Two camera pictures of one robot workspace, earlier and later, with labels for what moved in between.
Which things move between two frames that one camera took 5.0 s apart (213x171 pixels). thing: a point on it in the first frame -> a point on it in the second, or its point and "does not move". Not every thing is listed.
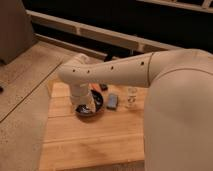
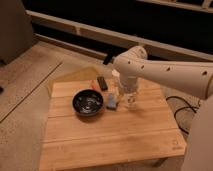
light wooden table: x=111 y=140 does not move
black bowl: x=98 y=104 does not move
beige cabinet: x=16 y=30 does not move
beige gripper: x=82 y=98 -> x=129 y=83
